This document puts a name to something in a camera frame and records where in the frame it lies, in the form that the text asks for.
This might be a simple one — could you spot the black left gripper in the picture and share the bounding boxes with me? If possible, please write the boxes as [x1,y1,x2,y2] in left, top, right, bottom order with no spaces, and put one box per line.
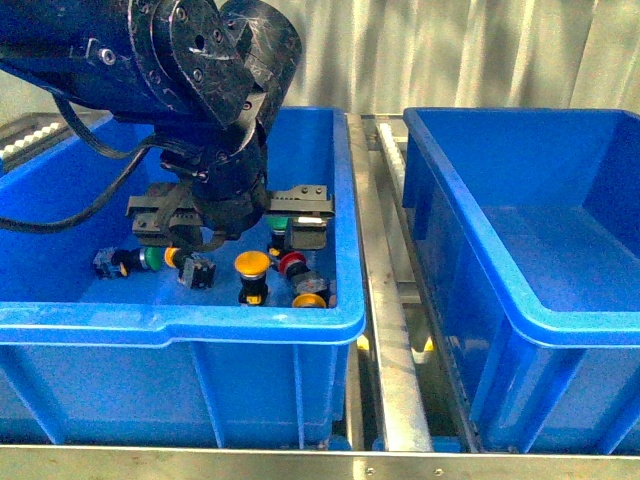
[126,144,334,250]

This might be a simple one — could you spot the yellow mushroom push button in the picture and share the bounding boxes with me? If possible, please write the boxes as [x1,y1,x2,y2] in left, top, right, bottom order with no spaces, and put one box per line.
[234,251,271,306]

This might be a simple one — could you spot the blue source bin with buttons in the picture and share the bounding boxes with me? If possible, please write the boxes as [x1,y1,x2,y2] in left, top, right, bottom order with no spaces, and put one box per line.
[1,108,366,448]

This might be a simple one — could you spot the green mushroom push button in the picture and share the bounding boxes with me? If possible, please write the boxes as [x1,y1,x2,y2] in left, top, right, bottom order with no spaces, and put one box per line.
[267,216,290,257]

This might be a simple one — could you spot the yellow push button front corner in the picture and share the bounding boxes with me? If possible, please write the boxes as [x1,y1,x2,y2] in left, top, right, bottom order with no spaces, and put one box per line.
[292,293,327,309]

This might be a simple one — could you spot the green push button lying sideways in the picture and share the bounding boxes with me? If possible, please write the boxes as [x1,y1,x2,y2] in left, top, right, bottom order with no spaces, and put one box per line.
[92,247,164,279]

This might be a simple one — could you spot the metal roller track divider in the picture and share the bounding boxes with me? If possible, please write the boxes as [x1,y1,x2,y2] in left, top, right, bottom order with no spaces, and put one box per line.
[346,113,481,453]

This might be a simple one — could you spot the blue empty target bin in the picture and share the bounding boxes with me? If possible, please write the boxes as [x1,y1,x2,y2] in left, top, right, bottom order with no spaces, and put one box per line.
[403,107,639,455]

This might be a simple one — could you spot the red ring push button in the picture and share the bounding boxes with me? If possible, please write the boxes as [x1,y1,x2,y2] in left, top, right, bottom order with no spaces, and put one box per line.
[278,251,329,299]

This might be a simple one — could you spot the yellow ring push button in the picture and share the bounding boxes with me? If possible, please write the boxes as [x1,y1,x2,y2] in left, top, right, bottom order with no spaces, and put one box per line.
[164,247,217,290]

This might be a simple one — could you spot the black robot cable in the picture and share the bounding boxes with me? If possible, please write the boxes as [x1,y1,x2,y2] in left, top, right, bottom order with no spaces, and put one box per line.
[0,94,166,235]

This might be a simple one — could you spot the metal rack front rail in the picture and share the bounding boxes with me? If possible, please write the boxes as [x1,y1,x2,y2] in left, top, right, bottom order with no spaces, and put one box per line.
[1,445,639,479]

